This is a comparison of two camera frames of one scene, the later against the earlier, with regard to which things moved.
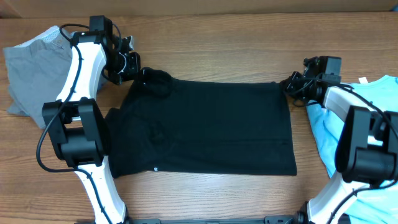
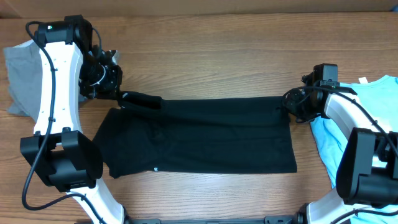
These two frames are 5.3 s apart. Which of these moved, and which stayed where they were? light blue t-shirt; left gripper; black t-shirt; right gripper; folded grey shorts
Moved: right gripper; black t-shirt; left gripper
Stayed: light blue t-shirt; folded grey shorts
